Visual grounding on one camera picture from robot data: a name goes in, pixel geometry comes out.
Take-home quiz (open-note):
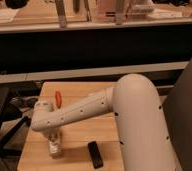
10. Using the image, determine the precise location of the white plastic bottle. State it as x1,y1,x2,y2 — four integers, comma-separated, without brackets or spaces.
49,135,61,157

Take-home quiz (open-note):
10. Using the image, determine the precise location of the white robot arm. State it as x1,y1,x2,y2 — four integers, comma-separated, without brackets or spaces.
31,74,178,171

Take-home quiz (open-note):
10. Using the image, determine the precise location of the wooden table top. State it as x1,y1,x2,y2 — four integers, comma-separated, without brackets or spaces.
16,81,167,171

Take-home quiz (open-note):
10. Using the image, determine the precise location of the orange carrot toy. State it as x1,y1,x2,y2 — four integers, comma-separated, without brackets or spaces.
55,91,62,109

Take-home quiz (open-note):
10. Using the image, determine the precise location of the black remote control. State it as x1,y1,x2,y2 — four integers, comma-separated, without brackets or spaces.
88,141,103,169

